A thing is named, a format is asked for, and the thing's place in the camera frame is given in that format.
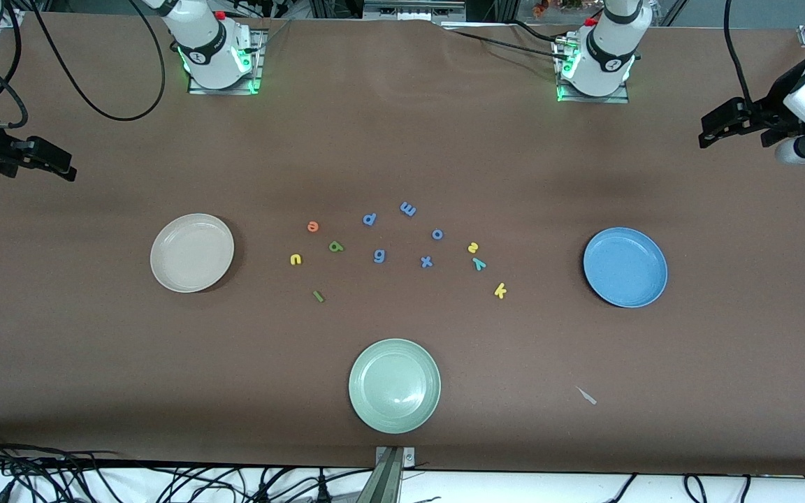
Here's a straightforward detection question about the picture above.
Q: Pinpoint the beige brown plate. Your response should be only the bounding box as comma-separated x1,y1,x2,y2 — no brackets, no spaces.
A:
150,213,235,293

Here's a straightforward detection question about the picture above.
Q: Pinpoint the blue plate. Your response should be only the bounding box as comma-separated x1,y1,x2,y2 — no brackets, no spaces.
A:
583,227,669,309

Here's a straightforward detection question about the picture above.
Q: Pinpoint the brown table cover mat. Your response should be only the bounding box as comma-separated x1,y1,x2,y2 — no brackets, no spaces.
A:
0,13,805,476

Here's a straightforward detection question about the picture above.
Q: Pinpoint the pale green plate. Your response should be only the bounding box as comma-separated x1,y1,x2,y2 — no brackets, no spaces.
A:
348,338,442,435

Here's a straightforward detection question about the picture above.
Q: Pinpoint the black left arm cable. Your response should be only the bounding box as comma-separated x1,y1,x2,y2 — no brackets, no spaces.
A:
723,0,754,107

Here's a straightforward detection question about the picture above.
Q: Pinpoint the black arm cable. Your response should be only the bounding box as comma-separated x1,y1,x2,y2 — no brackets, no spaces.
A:
29,0,167,122
723,0,754,107

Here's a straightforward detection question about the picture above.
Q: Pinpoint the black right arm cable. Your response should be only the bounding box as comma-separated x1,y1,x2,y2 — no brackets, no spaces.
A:
29,0,167,122

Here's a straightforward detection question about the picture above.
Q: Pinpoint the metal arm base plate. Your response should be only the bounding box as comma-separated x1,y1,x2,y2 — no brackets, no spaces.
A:
187,28,264,95
553,35,631,104

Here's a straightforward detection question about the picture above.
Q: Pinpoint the black base power cable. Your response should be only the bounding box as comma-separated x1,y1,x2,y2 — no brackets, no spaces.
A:
444,27,571,62

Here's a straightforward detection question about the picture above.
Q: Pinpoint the aluminium camera mount post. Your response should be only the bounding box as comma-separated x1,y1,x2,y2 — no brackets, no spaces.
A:
357,446,417,503

